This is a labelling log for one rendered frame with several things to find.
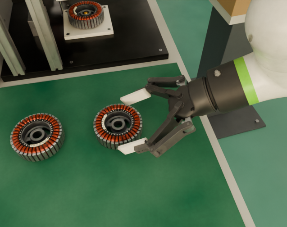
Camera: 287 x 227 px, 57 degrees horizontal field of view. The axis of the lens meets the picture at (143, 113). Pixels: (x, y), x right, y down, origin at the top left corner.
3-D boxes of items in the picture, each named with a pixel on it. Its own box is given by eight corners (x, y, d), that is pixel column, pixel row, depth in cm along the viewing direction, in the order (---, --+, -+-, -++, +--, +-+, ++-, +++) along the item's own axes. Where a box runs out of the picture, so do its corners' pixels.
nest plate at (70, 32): (107, 8, 91) (107, 4, 90) (113, 34, 82) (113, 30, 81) (63, 13, 89) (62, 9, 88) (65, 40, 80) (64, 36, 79)
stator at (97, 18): (103, 8, 88) (102, -2, 85) (105, 28, 82) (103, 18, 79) (70, 11, 87) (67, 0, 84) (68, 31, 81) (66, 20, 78)
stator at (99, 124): (142, 111, 66) (142, 102, 63) (142, 150, 59) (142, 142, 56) (97, 111, 66) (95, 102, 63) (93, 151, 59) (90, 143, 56)
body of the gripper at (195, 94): (221, 119, 52) (179, 132, 56) (214, 88, 57) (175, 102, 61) (209, 98, 47) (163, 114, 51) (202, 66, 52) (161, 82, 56)
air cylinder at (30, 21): (50, 20, 86) (45, 5, 82) (50, 34, 82) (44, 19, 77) (34, 22, 86) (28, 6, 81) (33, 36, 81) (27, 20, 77)
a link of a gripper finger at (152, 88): (178, 97, 54) (181, 92, 54) (142, 85, 61) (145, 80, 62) (185, 107, 56) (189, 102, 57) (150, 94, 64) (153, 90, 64)
